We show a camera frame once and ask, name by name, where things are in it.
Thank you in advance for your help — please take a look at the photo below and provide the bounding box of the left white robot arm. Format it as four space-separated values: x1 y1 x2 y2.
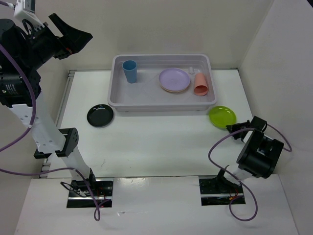
0 14 98 196

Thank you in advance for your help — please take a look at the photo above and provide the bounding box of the coral plastic cup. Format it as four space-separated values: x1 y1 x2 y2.
194 73 209 96

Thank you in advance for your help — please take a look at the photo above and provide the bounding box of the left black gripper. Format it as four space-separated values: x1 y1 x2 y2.
20 13 92 70

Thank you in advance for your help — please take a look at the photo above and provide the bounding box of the black plate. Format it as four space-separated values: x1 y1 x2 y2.
87 104 114 128

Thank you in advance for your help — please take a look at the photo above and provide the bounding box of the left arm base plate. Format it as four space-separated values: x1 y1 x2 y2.
60 178 113 209

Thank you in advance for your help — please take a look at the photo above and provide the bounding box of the green plastic plate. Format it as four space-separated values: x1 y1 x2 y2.
208 106 237 130

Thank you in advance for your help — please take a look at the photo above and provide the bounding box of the blue plastic cup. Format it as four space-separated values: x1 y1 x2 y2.
122 60 137 83

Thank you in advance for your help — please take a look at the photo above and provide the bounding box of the purple plastic plate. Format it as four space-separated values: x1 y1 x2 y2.
159 68 190 91

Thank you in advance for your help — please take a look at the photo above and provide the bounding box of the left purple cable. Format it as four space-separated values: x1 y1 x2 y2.
0 0 111 221

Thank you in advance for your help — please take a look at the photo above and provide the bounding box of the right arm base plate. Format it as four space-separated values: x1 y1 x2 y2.
199 176 246 206

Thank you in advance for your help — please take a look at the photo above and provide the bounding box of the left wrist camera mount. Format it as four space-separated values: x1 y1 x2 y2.
0 0 45 29

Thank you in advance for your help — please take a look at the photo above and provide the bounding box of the lavender plastic bin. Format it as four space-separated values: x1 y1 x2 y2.
108 54 217 112

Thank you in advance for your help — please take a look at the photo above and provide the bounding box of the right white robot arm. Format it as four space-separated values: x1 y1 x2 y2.
213 116 284 193

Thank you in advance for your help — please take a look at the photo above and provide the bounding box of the orange plastic plate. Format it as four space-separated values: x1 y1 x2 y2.
161 86 189 94

